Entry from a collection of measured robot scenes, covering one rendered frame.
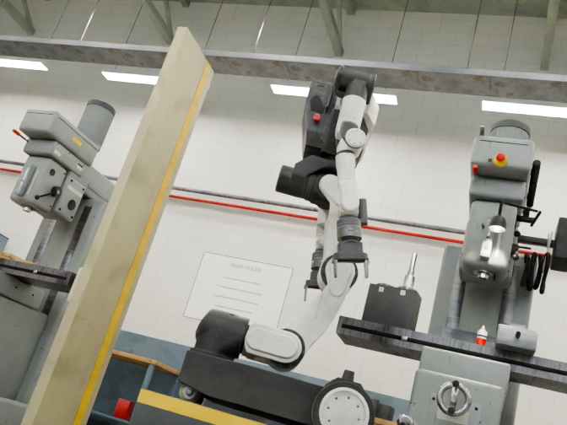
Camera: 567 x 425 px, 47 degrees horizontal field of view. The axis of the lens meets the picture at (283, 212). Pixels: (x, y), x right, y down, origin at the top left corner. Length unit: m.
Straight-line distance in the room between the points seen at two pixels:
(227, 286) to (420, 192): 2.56
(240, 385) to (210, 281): 5.88
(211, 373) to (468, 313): 1.57
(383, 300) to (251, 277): 5.01
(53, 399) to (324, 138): 1.69
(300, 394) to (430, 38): 7.29
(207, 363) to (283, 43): 7.56
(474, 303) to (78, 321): 1.92
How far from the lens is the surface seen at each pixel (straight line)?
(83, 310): 3.25
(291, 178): 2.60
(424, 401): 2.54
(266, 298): 7.78
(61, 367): 3.23
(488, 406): 2.53
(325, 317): 2.46
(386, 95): 7.58
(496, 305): 3.43
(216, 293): 8.01
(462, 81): 5.82
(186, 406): 2.12
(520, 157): 3.08
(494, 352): 2.88
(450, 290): 3.45
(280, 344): 2.38
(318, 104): 2.71
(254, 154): 8.61
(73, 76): 10.70
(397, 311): 2.97
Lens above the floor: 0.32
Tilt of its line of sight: 20 degrees up
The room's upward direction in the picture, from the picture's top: 16 degrees clockwise
